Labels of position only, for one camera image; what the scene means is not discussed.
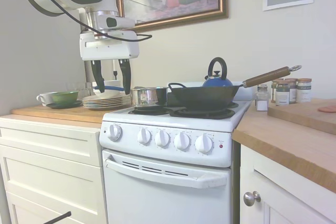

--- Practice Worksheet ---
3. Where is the white oven door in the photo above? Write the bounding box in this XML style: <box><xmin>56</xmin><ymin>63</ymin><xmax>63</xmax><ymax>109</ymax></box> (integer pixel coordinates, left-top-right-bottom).
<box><xmin>101</xmin><ymin>148</ymin><xmax>232</xmax><ymax>224</ymax></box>

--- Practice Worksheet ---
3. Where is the glass spice jar tan lid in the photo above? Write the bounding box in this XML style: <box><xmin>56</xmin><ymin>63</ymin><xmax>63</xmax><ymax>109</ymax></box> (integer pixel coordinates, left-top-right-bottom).
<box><xmin>275</xmin><ymin>81</ymin><xmax>290</xmax><ymax>106</ymax></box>
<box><xmin>285</xmin><ymin>78</ymin><xmax>299</xmax><ymax>104</ymax></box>
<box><xmin>271</xmin><ymin>79</ymin><xmax>284</xmax><ymax>103</ymax></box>
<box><xmin>296</xmin><ymin>78</ymin><xmax>312</xmax><ymax>103</ymax></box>

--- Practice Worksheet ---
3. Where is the white burner knob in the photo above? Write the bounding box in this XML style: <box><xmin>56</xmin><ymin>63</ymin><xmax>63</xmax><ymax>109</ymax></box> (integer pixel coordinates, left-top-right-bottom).
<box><xmin>137</xmin><ymin>128</ymin><xmax>153</xmax><ymax>146</ymax></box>
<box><xmin>195</xmin><ymin>134</ymin><xmax>214</xmax><ymax>154</ymax></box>
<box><xmin>154</xmin><ymin>130</ymin><xmax>171</xmax><ymax>148</ymax></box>
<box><xmin>174</xmin><ymin>132</ymin><xmax>192</xmax><ymax>153</ymax></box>

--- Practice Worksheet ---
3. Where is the dark saucer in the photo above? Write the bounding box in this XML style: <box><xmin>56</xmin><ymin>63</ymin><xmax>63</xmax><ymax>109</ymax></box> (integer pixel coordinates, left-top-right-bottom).
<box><xmin>46</xmin><ymin>100</ymin><xmax>83</xmax><ymax>110</ymax></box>

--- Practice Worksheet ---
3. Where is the white bowl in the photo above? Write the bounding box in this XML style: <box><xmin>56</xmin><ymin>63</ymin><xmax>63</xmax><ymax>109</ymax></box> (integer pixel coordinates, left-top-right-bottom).
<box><xmin>104</xmin><ymin>79</ymin><xmax>122</xmax><ymax>88</ymax></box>
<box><xmin>93</xmin><ymin>87</ymin><xmax>124</xmax><ymax>98</ymax></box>

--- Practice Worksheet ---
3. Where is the cream dinner plate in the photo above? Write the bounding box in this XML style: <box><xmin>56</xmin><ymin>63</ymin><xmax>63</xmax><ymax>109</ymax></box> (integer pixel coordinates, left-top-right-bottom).
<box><xmin>83</xmin><ymin>99</ymin><xmax>131</xmax><ymax>107</ymax></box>
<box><xmin>82</xmin><ymin>95</ymin><xmax>131</xmax><ymax>104</ymax></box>
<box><xmin>83</xmin><ymin>100</ymin><xmax>130</xmax><ymax>109</ymax></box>
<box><xmin>82</xmin><ymin>97</ymin><xmax>131</xmax><ymax>105</ymax></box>
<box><xmin>82</xmin><ymin>93</ymin><xmax>131</xmax><ymax>102</ymax></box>
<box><xmin>85</xmin><ymin>102</ymin><xmax>129</xmax><ymax>110</ymax></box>

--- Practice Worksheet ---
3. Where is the white cup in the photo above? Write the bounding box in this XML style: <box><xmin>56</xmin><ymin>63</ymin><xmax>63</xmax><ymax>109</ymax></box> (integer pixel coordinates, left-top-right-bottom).
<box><xmin>36</xmin><ymin>92</ymin><xmax>57</xmax><ymax>104</ymax></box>

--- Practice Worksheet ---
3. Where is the large white oven knob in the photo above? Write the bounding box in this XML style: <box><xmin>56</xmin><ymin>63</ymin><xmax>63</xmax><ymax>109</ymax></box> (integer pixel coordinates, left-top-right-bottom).
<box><xmin>108</xmin><ymin>123</ymin><xmax>123</xmax><ymax>142</ymax></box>

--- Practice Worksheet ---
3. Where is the large black coil burner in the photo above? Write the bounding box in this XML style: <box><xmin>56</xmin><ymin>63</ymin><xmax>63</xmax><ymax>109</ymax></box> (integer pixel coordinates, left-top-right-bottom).
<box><xmin>170</xmin><ymin>107</ymin><xmax>236</xmax><ymax>120</ymax></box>

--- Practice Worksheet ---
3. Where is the wooden cutting board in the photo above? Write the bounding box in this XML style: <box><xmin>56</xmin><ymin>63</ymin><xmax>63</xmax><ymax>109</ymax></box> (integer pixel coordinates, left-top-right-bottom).
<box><xmin>267</xmin><ymin>99</ymin><xmax>336</xmax><ymax>135</ymax></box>

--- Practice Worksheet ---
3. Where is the white electric stove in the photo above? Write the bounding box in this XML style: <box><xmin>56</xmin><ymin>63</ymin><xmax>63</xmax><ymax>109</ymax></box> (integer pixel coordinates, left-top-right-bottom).
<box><xmin>99</xmin><ymin>81</ymin><xmax>254</xmax><ymax>224</ymax></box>

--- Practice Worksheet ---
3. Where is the blue kettle black handle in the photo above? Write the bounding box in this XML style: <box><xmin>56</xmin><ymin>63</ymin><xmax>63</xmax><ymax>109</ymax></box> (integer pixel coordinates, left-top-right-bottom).
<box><xmin>201</xmin><ymin>57</ymin><xmax>234</xmax><ymax>88</ymax></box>

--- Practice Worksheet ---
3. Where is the steel saucepan blue handle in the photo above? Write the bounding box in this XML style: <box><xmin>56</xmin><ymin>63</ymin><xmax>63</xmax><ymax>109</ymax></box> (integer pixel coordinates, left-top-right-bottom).
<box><xmin>94</xmin><ymin>85</ymin><xmax>169</xmax><ymax>107</ymax></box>

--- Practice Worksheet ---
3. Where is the round metal cabinet knob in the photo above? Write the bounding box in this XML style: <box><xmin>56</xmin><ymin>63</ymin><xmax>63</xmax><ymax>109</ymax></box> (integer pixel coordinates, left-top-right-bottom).
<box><xmin>243</xmin><ymin>190</ymin><xmax>262</xmax><ymax>207</ymax></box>

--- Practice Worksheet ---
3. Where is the black rod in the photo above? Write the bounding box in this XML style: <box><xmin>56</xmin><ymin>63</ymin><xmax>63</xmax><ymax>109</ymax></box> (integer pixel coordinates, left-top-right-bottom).
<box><xmin>36</xmin><ymin>211</ymin><xmax>72</xmax><ymax>224</ymax></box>

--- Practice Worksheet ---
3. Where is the white door cabinet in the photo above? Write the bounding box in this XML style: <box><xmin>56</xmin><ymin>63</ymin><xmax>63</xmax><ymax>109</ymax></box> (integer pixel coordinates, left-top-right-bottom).
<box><xmin>239</xmin><ymin>144</ymin><xmax>336</xmax><ymax>224</ymax></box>

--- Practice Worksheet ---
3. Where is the green bowl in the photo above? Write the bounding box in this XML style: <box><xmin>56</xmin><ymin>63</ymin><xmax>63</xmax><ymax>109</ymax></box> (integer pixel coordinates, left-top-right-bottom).
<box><xmin>50</xmin><ymin>90</ymin><xmax>79</xmax><ymax>103</ymax></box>

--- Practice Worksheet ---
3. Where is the clear drinking glass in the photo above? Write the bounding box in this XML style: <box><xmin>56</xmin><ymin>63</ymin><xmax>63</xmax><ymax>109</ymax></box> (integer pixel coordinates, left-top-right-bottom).
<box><xmin>78</xmin><ymin>82</ymin><xmax>95</xmax><ymax>96</ymax></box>

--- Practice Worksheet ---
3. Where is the black wok wooden handle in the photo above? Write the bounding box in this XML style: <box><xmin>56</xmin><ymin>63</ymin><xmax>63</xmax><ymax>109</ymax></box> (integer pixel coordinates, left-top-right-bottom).
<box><xmin>167</xmin><ymin>65</ymin><xmax>302</xmax><ymax>111</ymax></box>

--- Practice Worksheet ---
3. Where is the small glass shaker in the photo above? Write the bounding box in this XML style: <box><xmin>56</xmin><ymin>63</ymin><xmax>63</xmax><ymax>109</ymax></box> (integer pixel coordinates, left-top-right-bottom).
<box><xmin>256</xmin><ymin>84</ymin><xmax>269</xmax><ymax>111</ymax></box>

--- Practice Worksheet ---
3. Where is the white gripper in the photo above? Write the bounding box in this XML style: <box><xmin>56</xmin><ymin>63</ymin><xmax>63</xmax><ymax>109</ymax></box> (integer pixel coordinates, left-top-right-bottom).
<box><xmin>79</xmin><ymin>30</ymin><xmax>140</xmax><ymax>95</ymax></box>

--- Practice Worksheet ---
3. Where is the white drawer cabinet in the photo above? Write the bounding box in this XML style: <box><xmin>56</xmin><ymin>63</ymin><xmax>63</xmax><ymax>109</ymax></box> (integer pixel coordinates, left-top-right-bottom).
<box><xmin>0</xmin><ymin>117</ymin><xmax>108</xmax><ymax>224</ymax></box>

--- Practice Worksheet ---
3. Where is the red round silicone piece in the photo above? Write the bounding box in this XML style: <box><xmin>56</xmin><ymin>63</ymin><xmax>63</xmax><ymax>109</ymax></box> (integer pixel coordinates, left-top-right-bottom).
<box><xmin>317</xmin><ymin>105</ymin><xmax>336</xmax><ymax>114</ymax></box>

